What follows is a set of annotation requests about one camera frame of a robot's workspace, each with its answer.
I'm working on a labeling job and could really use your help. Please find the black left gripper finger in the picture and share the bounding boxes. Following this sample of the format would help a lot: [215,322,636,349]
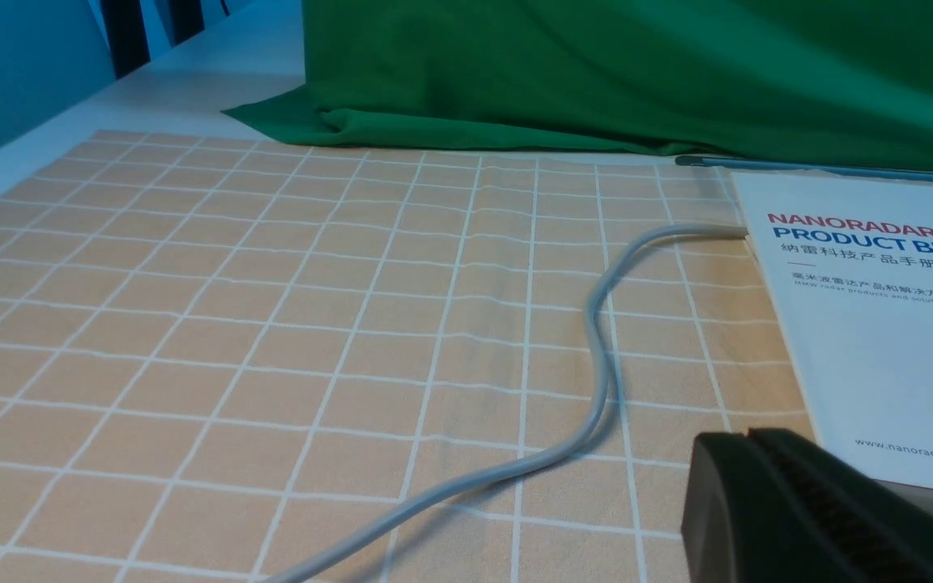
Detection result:
[681,428,933,582]

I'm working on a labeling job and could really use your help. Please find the dark chair legs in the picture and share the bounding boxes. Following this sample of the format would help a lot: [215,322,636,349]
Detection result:
[88,1,245,79]

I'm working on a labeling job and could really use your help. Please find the orange checkered tablecloth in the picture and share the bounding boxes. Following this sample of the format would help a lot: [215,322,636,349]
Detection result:
[0,130,812,582]

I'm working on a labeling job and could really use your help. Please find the grey power cable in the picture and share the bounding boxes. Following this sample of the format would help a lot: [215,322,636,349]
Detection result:
[260,224,749,583]

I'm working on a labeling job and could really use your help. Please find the white product brochure booklet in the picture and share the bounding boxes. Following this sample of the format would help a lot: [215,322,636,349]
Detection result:
[731,172,933,488]

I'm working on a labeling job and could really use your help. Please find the green backdrop cloth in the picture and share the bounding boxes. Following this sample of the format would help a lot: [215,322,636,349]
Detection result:
[228,1,933,171]

